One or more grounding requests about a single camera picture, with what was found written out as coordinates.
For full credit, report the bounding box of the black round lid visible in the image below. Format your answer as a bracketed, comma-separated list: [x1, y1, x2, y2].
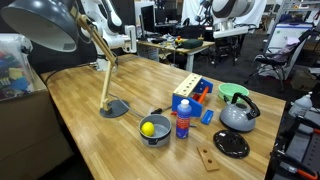
[213, 129, 251, 159]

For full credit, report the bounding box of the grey kettle with black handle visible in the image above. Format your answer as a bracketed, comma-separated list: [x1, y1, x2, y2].
[219, 92, 262, 133]

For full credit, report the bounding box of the white grey background robot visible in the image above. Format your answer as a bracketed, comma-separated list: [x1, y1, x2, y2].
[194, 0, 264, 39]

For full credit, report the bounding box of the mint-green bowl with loop handles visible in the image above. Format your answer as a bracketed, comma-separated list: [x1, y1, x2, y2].
[217, 82, 250, 104]

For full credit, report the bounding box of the black office chair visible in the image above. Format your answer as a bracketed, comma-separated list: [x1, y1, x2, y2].
[244, 28, 314, 93]

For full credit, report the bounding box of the black equipment cart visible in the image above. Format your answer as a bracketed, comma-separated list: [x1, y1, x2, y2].
[266, 83, 320, 180]

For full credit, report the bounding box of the yellow lemon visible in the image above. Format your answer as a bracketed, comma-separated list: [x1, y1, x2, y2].
[140, 121, 156, 137]

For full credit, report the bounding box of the blue bottle with white cap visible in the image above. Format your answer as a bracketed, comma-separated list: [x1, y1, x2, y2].
[175, 98, 193, 140]

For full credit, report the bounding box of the grey cooking pot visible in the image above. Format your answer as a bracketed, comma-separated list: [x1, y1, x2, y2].
[138, 113, 173, 148]

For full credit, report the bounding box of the wooden background table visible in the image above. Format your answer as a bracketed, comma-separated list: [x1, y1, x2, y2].
[136, 39, 216, 73]

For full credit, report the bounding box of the metal-sheathed lamp cable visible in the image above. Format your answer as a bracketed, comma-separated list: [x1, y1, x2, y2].
[108, 92, 146, 119]

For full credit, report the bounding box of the dark green case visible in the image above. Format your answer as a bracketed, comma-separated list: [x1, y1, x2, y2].
[180, 38, 204, 50]

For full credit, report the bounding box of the black cable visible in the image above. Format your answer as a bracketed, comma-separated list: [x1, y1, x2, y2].
[44, 61, 101, 86]

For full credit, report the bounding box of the clear plastic bin with toys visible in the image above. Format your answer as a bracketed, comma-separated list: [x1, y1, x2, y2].
[0, 33, 36, 101]

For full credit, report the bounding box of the blue rectangular toy block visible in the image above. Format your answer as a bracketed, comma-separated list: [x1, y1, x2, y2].
[200, 109, 215, 126]

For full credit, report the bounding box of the wooden block with two holes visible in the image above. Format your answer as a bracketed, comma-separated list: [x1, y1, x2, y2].
[196, 145, 221, 172]

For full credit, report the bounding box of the pink cloth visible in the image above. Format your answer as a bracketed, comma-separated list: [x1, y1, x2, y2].
[273, 35, 301, 63]

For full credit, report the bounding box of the black-handled screwdriver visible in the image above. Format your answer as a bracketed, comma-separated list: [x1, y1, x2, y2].
[150, 105, 173, 115]

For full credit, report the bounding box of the beige cabinet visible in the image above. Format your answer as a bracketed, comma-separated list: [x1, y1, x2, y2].
[0, 68, 74, 180]

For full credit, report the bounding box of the black computer monitor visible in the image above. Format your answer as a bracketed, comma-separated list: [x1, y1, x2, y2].
[139, 3, 156, 34]

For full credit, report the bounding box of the white spray bottle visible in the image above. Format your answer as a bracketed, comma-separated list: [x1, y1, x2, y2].
[288, 92, 314, 118]

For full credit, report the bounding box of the white cabinet with blue trim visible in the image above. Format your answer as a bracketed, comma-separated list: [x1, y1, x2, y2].
[266, 21, 314, 56]

